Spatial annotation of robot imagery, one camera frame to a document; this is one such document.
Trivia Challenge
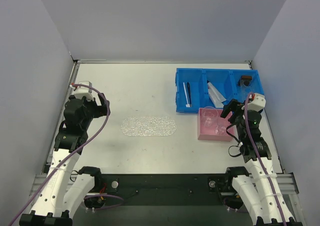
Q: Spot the clear plastic cup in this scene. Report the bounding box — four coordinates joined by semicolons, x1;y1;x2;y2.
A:
215;117;230;136
201;106;219;128

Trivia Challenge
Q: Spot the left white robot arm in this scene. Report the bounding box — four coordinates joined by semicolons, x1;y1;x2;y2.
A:
19;93;110;226

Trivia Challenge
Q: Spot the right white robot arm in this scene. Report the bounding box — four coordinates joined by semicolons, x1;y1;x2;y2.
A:
220;92;301;226

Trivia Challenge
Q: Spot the white toothpaste tube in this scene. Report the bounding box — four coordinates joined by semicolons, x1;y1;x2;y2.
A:
207;81;226;108

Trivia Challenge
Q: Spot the clear textured oval tray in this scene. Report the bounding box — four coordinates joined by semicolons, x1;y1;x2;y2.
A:
120;116;177;137

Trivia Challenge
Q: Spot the white toothbrush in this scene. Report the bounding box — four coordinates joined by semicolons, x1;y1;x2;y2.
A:
183;82;191;108

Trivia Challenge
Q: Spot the black toothbrush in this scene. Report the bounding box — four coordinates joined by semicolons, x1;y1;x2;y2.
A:
187;82;192;108

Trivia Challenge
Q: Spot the pink plastic box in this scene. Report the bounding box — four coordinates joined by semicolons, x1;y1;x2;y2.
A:
197;108;234;142

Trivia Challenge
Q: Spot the blue compartment bin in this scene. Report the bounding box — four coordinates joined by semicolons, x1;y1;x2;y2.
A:
175;68;264;114

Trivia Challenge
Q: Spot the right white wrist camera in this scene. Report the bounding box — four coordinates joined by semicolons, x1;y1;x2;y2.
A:
247;93;266;112

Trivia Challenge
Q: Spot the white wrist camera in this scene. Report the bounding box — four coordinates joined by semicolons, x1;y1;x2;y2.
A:
69;81;94;101
247;93;266;112

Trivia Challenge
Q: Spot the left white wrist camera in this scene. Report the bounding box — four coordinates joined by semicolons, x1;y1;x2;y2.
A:
69;81;94;101

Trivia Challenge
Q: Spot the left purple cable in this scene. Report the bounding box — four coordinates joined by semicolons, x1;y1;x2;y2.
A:
7;83;111;226

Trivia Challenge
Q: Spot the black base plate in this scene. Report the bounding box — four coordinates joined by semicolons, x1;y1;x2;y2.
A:
83;173;245;212

